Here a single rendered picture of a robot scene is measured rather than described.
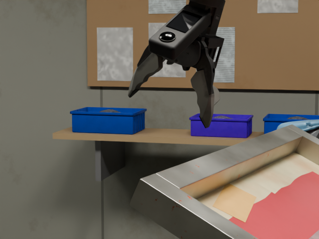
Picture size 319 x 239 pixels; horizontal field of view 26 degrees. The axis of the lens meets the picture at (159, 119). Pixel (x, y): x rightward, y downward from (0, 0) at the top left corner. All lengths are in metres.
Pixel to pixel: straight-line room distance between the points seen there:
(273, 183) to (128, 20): 2.84
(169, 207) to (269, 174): 0.36
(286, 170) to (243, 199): 0.22
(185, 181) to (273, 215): 0.17
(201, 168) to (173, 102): 2.92
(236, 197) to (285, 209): 0.08
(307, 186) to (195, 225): 0.40
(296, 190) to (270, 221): 0.17
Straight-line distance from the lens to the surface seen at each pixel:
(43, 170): 4.16
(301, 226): 1.00
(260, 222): 0.95
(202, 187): 0.92
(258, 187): 1.06
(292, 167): 1.23
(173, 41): 1.03
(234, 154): 1.04
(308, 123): 1.52
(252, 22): 3.73
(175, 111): 3.85
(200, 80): 1.09
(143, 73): 1.13
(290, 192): 1.11
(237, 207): 0.96
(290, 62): 3.72
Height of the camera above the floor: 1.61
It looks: 7 degrees down
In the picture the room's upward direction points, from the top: straight up
